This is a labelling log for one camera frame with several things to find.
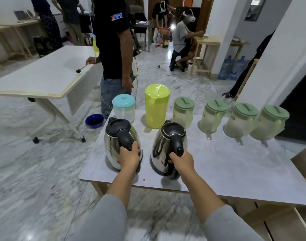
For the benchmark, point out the blue bowl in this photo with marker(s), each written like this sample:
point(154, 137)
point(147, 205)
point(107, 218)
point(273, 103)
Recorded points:
point(94, 120)

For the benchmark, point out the grey laptop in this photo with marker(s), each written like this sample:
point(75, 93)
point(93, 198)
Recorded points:
point(21, 15)

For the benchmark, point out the red basket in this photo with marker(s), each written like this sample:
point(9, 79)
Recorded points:
point(163, 31)

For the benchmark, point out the person's left hand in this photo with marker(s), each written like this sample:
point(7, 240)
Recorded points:
point(129, 158)

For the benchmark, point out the light wooden frame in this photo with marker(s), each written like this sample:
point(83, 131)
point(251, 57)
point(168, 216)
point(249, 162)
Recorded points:
point(246, 78)

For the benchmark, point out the green-lid pitcher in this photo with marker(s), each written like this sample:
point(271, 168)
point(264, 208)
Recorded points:
point(213, 117)
point(239, 122)
point(183, 112)
point(268, 125)

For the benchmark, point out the light wooden side table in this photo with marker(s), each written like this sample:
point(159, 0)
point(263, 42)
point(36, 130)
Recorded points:
point(239, 43)
point(205, 40)

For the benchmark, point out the black spoon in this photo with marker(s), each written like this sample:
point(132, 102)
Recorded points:
point(79, 70)

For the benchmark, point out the person's right forearm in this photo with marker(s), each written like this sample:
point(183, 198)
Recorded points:
point(210, 210)

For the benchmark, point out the framed wall picture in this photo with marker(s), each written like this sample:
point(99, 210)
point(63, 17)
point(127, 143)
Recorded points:
point(255, 8)

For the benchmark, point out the white power strip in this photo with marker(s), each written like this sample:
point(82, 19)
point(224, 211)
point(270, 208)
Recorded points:
point(161, 68)
point(135, 67)

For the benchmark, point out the white folding table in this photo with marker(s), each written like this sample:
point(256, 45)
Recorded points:
point(42, 72)

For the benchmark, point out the person's left forearm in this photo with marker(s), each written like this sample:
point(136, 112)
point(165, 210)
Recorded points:
point(112, 210)

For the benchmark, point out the black stool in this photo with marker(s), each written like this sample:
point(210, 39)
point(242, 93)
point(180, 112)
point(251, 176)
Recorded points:
point(176, 60)
point(41, 43)

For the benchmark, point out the clear pitcher with teal lid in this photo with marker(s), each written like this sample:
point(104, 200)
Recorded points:
point(124, 107)

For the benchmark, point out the person's right hand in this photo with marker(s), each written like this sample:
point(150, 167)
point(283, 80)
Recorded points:
point(183, 164)

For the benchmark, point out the grey metal table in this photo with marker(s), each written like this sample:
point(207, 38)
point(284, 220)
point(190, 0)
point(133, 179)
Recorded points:
point(143, 24)

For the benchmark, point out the stainless steel kettle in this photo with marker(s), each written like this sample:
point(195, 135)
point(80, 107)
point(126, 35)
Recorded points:
point(160, 148)
point(112, 145)

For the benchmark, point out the blue water jug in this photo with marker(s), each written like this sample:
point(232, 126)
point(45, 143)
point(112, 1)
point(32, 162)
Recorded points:
point(239, 66)
point(225, 67)

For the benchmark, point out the lime green plastic pitcher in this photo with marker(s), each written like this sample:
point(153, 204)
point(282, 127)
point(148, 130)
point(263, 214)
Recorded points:
point(156, 107)

